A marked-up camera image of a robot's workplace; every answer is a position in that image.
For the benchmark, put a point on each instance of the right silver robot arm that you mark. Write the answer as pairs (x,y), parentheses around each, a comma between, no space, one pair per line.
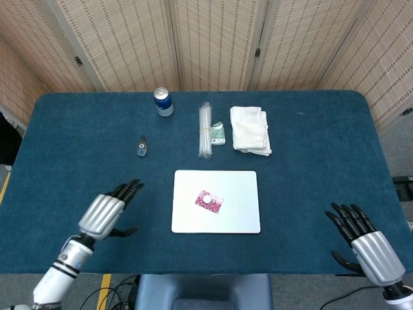
(398,295)

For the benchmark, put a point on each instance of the green white small packet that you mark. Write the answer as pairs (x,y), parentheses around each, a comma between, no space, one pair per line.
(218,134)

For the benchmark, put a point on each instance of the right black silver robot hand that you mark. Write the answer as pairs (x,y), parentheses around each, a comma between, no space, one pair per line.
(377,258)

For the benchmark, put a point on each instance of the small white round piece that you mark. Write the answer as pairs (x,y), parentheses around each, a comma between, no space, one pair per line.
(206,199)

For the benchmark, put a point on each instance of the blue tablecloth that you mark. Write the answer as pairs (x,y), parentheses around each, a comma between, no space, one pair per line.
(80,145)

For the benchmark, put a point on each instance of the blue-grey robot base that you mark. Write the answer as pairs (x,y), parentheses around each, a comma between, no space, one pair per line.
(203,290)

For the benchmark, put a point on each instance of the white folded towel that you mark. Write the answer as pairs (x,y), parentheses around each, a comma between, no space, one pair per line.
(250,130)

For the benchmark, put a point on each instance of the white rectangular board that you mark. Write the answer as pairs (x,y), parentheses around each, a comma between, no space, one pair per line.
(238,213)

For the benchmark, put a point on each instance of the black bulky object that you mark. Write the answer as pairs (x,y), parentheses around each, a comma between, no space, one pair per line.
(8,139)

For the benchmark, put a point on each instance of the blue soda can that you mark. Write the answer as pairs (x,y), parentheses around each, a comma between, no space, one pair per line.
(164,103)

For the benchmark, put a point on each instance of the black metal stand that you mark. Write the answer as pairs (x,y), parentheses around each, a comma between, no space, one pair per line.
(403,187)

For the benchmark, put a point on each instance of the pink patterned card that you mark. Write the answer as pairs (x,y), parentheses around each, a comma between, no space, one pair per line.
(217,205)

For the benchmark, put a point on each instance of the bamboo folding screen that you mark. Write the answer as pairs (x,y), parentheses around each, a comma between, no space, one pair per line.
(213,42)

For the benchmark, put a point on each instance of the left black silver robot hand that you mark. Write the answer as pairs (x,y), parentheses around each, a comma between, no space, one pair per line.
(100,216)

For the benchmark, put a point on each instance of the clear straw bundle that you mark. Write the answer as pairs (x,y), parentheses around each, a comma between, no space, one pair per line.
(205,132)

